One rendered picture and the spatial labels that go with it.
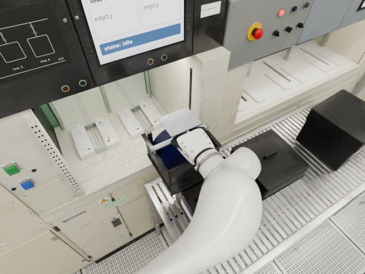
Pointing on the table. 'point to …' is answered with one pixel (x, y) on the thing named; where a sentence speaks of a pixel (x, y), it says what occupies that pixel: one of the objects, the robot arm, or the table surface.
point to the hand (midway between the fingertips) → (180, 125)
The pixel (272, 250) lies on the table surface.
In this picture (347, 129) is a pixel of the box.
